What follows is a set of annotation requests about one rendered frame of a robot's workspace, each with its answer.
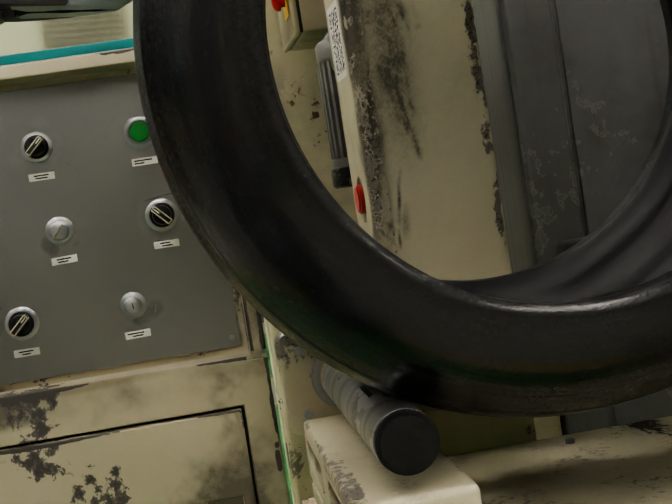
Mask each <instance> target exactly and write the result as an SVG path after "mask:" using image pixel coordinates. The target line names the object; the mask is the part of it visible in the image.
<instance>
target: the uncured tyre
mask: <svg viewBox="0 0 672 504"><path fill-rule="evenodd" d="M659 1H660V4H661V8H662V12H663V16H664V21H665V26H666V32H667V40H668V52H669V78H668V90H667V98H666V104H665V109H664V114H663V118H662V122H661V125H660V129H659V132H658V135H657V138H656V141H655V144H654V146H653V149H652V151H651V153H650V156H649V158H648V160H647V162H646V164H645V166H644V168H643V170H642V172H641V173H640V175H639V177H638V178H637V180H636V182H635V183H634V185H633V186H632V188H631V189H630V191H629V192H628V194H627V195H626V196H625V198H624V199H623V200H622V201H621V203H620V204H619V205H618V206H617V207H616V209H615V210H614V211H613V212H612V213H611V214H610V215H609V216H608V217H607V218H606V219H605V220H604V221H603V222H602V223H601V224H600V225H599V226H598V227H597V228H596V229H595V230H593V231H592V232H591V233H590V234H588V235H587V236H586V237H585V238H583V239H582V240H581V241H579V242H578V243H576V244H575V245H573V246H572V247H570V248H569V249H567V250H566V251H564V252H562V253H560V254H559V255H557V256H555V257H553V258H551V259H549V260H547V261H545V262H542V263H540V264H538V265H535V266H533V267H530V268H527V269H524V270H521V271H518V272H515V273H511V274H507V275H502V276H498V277H492V278H485V279H475V280H442V279H436V278H434V277H432V276H430V275H428V274H426V273H424V272H422V271H420V270H419V269H417V268H415V267H413V266H412V265H410V264H408V263H407V262H405V261H404V260H402V259H401V258H399V257H397V256H396V255H395V254H393V253H392V252H390V251H389V250H388V249H386V248H385V247H384V246H382V245H381V244H380V243H379V242H377V241H376V240H375V239H374V238H372V237H371V236H370V235H369V234H368V233H367V232H366V231H364V230H363V229H362V228H361V227H360V226H359V225H358V224H357V223H356V222H355V221H354V220H353V219H352V218H351V217H350V216H349V215H348V214H347V213H346V212H345V211H344V209H343V208H342V207H341V206H340V205H339V204H338V203H337V201H336V200H335V199H334V198H333V197H332V195H331V194H330V193H329V191H328V190H327V189H326V187H325V186H324V185H323V183H322V182H321V181H320V179H319V178H318V176H317V175H316V173H315V172H314V170H313V168H312V167H311V165H310V164H309V162H308V160H307V159H306V157H305V155H304V153H303V151H302V150H301V148H300V146H299V144H298V142H297V140H296V138H295V136H294V133H293V131H292V129H291V127H290V124H289V122H288V119H287V117H286V114H285V112H284V109H283V106H282V103H281V100H280V97H279V94H278V90H277V87H276V83H275V79H274V75H273V70H272V66H271V60H270V55H269V48H268V40H267V30H266V8H265V3H266V0H133V45H134V57H135V66H136V74H137V81H138V87H139V93H140V98H141V103H142V107H143V112H144V116H145V120H146V124H147V127H148V131H149V134H150V138H151V141H152V144H153V147H154V150H155V153H156V156H157V158H158V161H159V164H160V166H161V169H162V171H163V174H164V176H165V179H166V181H167V183H168V185H169V188H170V190H171V192H172V194H173V196H174V198H175V200H176V202H177V204H178V206H179V208H180V210H181V212H182V214H183V215H184V217H185V219H186V221H187V223H188V224H189V226H190V228H191V229H192V231H193V232H194V234H195V236H196V237H197V239H198V240H199V242H200V243H201V245H202V246H203V248H204V249H205V251H206V252H207V254H208V255H209V256H210V258H211V259H212V260H213V262H214V263H215V264H216V266H217V267H218V268H219V270H220V271H221V272H222V273H223V275H224V276H225V277H226V278H227V279H228V281H229V282H230V283H231V284H232V285H233V286H234V288H235V289H236V290H237V291H238V292H239V293H240V294H241V295H242V296H243V297H244V298H245V299H246V301H247V302H248V303H249V304H250V305H251V306H252V307H253V308H254V309H255V310H257V311H258V312H259V313H260V314H261V315H262V316H263V317H264V318H265V319H266V320H267V321H268V322H270V323H271V324H272V325H273V326H274V327H275V328H277V329H278V330H279V331H280V332H281V333H283V334H284V335H285V336H287V337H288V338H289V339H290V340H292V341H293V342H294V343H296V344H297V345H298V346H300V347H301V348H303V349H304V350H306V351H307V352H308V353H310V354H311V355H313V356H314V357H316V358H318V359H319V360H321V361H322V362H324V363H326V364H327V365H329V366H331V367H332V368H334V369H336V370H338V371H340V372H341V373H343V374H345V375H347V376H349V377H351V378H353V379H355V380H357V381H359V382H361V383H364V384H366V385H368V386H370V387H373V388H375V389H377V390H380V391H382V392H385V393H387V394H390V395H393V396H396V397H398V398H401V399H404V400H408V401H411V402H414V403H417V404H421V405H425V406H428V407H433V408H437V409H441V410H446V411H451V412H457V413H463V414H470V415H477V416H487V417H501V418H540V417H554V416H564V415H571V414H578V413H584V412H590V411H595V410H600V409H604V408H608V407H612V406H616V405H620V404H623V403H627V402H630V401H633V400H636V399H639V398H642V397H645V396H648V395H650V394H653V393H656V392H658V391H661V390H663V389H666V388H668V387H671V386H672V0H659Z"/></svg>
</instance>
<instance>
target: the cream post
mask: <svg viewBox="0 0 672 504"><path fill-rule="evenodd" d="M333 1H334V0H324V5H325V12H326V18H327V25H328V31H329V38H330V44H331V51H332V57H333V64H334V70H335V76H336V82H337V87H338V93H339V100H340V107H341V115H342V122H343V129H344V135H345V142H346V148H347V155H348V161H349V168H350V174H351V181H352V187H353V194H354V188H355V187H356V185H362V187H363V191H364V197H365V203H366V214H362V215H361V214H360V213H358V211H357V208H356V213H357V220H358V225H359V226H360V227H361V228H362V229H363V230H364V231H366V232H367V233H368V234H369V235H370V236H371V237H372V238H374V239H375V240H376V241H377V242H379V243H380V244H381V245H382V246H384V247H385V248H386V249H388V250H389V251H390V252H392V253H393V254H395V255H396V256H397V257H399V258H401V259H402V260H404V261H405V262H407V263H408V264H410V265H412V266H413V267H415V268H417V269H419V270H420V271H422V272H424V273H426V274H428V275H430V276H432V277H434V278H436V279H442V280H475V279H485V278H492V277H498V276H502V275H507V274H511V273H512V270H511V263H510V256H509V249H508V243H507V236H506V229H505V222H504V215H503V209H502V202H501V195H500V188H499V182H498V175H497V168H496V161H495V155H494V148H493V141H492V134H491V127H490V121H489V114H488V107H487V100H486V94H485V87H484V80H483V73H482V67H481V60H480V53H479V46H478V39H477V33H476V26H475V19H474V12H473V6H472V0H336V5H337V12H338V18H339V25H340V31H341V38H342V44H343V51H344V57H345V64H346V70H347V76H346V77H344V78H343V79H342V80H341V81H340V82H338V80H337V74H336V67H335V61H334V54H333V48H332V41H331V35H330V28H329V22H328V15H327V10H328V8H329V7H330V5H331V4H332V3H333ZM425 414H426V415H427V416H428V417H429V418H430V419H431V420H432V422H433V423H434V424H435V426H436V428H437V430H438V433H439V437H440V448H439V449H440V450H441V451H442V452H443V453H444V454H445V455H446V456H453V455H458V454H464V453H469V452H475V451H480V450H486V449H491V448H497V447H502V446H508V445H513V444H519V443H524V442H530V441H535V440H537V439H536V432H535V425H534V419H533V418H501V417H487V416H477V415H470V414H463V413H457V412H451V411H446V410H437V411H432V412H426V413H425Z"/></svg>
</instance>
